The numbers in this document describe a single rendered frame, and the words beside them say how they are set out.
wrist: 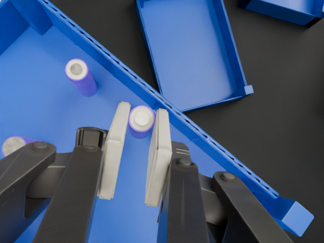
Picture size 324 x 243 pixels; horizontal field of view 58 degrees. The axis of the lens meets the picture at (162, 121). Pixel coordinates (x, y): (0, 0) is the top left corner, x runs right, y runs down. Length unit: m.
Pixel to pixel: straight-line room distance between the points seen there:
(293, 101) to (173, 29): 0.35
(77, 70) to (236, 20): 0.63
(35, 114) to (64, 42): 0.08
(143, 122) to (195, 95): 0.54
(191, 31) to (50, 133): 0.54
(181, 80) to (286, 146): 0.31
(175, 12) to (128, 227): 0.59
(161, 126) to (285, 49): 0.70
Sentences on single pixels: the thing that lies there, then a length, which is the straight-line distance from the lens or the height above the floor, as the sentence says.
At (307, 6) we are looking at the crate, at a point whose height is 0.00.
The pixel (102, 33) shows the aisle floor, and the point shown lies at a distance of 0.76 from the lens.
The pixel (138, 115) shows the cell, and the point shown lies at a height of 0.51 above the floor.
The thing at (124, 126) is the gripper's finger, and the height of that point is 0.54.
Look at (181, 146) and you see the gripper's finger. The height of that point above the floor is 0.54.
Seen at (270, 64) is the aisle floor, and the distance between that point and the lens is 0.81.
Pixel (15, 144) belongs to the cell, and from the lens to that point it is 0.24.
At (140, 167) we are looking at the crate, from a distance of 0.29.
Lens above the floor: 0.69
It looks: 81 degrees down
